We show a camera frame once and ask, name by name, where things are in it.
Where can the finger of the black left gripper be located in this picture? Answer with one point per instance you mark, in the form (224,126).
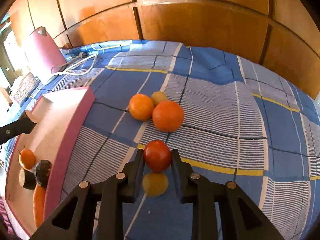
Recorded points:
(25,124)

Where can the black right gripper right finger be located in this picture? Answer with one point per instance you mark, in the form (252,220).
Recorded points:
(219,208)

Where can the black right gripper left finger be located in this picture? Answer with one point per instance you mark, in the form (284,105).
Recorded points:
(74,217)

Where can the orange with green stem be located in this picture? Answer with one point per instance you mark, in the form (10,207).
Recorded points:
(27,159)

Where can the orange carrot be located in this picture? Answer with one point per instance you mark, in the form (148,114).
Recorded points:
(38,204)

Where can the cut dark vegetable slice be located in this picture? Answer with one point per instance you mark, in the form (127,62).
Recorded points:
(27,179)

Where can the red tomato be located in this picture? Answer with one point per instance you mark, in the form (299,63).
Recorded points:
(157,156)

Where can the pink white tray box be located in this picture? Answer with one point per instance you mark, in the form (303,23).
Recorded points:
(60,115)

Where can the pink electric kettle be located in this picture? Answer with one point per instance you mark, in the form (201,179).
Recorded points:
(43,55)

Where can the yellow-brown round potato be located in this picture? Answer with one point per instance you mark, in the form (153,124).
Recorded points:
(155,184)

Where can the blue checkered bedsheet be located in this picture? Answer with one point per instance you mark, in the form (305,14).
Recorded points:
(242,123)

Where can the orange fruit left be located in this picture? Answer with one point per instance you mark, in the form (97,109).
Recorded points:
(141,107)

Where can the orange fruit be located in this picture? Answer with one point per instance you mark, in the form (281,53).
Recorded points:
(168,116)
(141,107)

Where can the orange fruit right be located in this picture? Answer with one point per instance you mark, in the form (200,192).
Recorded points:
(168,116)

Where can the small yellow fruit behind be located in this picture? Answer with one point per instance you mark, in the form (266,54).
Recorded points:
(158,97)

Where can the wooden wardrobe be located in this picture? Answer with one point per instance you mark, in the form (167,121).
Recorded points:
(280,35)

